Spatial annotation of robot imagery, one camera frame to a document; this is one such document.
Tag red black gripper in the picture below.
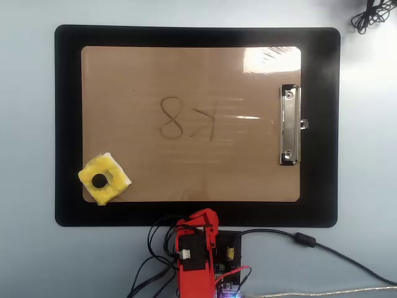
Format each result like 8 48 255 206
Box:
175 209 220 272

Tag yellow sponge with black knob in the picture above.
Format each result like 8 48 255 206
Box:
77 151 133 206

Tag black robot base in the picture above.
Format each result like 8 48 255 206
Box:
213 230 243 286

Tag brown clipboard board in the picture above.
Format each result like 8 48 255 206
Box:
81 45 302 203

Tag controller board with LED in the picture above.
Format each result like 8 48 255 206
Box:
215 281 246 298

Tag silver metal clipboard clip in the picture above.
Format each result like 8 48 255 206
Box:
279 83 310 166

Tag black desk mat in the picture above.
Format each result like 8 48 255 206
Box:
55 24 341 228

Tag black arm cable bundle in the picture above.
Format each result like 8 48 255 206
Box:
126 215 187 298

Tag red wire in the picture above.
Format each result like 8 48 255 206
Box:
213 264 252 290

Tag black power cable with ferrite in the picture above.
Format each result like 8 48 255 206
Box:
237 228 397 286

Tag silver braided USB cable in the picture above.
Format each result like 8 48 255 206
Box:
241 286 397 298

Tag tangled thin black cable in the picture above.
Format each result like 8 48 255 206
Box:
350 0 397 35

